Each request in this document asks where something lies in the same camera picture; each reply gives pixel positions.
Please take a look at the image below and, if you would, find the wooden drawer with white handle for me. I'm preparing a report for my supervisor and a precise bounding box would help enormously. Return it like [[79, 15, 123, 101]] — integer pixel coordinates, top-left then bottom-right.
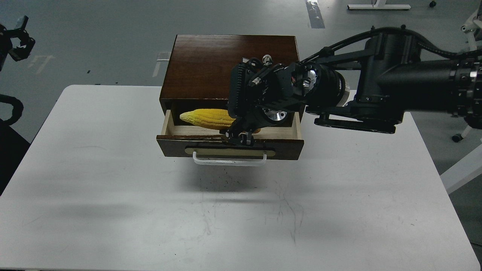
[[156, 110, 304, 161]]

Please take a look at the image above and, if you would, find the white table leg base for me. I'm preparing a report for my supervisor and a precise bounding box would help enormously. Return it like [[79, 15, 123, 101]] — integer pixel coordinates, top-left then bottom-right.
[[347, 0, 411, 11]]

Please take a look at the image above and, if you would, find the yellow corn cob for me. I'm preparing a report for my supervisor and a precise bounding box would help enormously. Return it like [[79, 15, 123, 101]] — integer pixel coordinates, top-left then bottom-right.
[[180, 108, 261, 134]]

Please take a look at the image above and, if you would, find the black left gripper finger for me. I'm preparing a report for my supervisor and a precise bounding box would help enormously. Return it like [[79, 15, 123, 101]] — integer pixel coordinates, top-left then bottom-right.
[[8, 16, 35, 62]]

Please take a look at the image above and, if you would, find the grey floor tape strip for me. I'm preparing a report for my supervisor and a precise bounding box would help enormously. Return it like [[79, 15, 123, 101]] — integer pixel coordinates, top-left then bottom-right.
[[305, 0, 325, 29]]

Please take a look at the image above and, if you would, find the dark wooden drawer cabinet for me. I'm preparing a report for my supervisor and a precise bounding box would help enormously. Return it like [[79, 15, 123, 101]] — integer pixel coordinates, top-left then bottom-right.
[[159, 34, 299, 125]]

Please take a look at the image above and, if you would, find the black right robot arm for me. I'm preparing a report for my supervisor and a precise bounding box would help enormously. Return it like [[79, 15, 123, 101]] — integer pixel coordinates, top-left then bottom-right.
[[220, 26, 482, 146]]

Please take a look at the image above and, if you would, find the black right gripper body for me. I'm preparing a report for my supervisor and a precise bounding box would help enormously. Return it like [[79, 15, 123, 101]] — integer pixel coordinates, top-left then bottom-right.
[[227, 58, 345, 130]]

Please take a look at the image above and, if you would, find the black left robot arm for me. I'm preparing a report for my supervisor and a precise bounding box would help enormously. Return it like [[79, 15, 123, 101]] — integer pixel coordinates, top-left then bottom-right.
[[0, 15, 36, 194]]

